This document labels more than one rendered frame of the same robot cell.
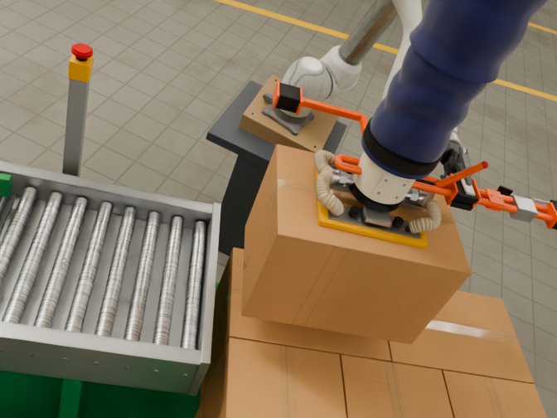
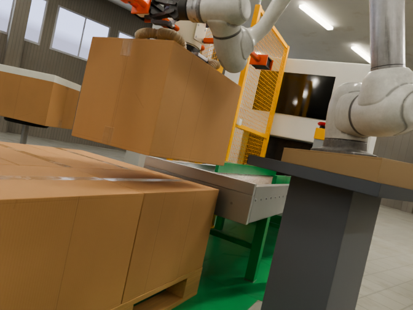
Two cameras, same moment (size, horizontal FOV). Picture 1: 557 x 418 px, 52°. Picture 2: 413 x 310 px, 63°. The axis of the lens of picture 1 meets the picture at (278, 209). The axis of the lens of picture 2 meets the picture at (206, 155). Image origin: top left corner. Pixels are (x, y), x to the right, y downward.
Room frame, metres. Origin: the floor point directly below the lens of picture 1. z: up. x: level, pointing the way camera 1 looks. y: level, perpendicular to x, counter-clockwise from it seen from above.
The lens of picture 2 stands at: (2.63, -1.15, 0.75)
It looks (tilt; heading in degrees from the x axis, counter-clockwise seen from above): 2 degrees down; 136
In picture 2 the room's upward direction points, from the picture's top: 12 degrees clockwise
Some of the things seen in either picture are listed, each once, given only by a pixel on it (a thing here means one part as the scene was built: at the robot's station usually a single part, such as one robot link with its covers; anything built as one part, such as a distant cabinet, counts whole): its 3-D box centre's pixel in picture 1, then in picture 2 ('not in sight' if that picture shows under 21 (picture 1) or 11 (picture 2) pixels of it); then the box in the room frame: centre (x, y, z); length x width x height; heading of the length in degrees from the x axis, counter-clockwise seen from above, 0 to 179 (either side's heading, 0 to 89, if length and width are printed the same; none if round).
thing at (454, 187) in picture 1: (461, 191); (147, 10); (1.48, -0.48, 1.20); 0.10 x 0.08 x 0.06; 16
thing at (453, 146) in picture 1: (452, 158); (180, 8); (1.63, -0.45, 1.20); 0.09 x 0.07 x 0.08; 18
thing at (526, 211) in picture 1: (521, 208); not in sight; (1.54, -0.69, 1.19); 0.07 x 0.07 x 0.04; 16
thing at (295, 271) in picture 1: (346, 246); (165, 108); (1.40, -0.26, 0.87); 0.60 x 0.40 x 0.40; 107
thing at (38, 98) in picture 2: not in sight; (32, 97); (-0.49, -0.26, 0.82); 0.60 x 0.40 x 0.40; 38
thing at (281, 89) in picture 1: (288, 97); (261, 62); (1.57, 0.12, 1.19); 0.09 x 0.08 x 0.05; 16
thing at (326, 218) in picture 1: (374, 220); not in sight; (1.32, -0.27, 1.09); 0.34 x 0.10 x 0.05; 106
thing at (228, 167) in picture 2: not in sight; (249, 168); (0.56, 1.49, 0.60); 1.60 x 0.11 x 0.09; 108
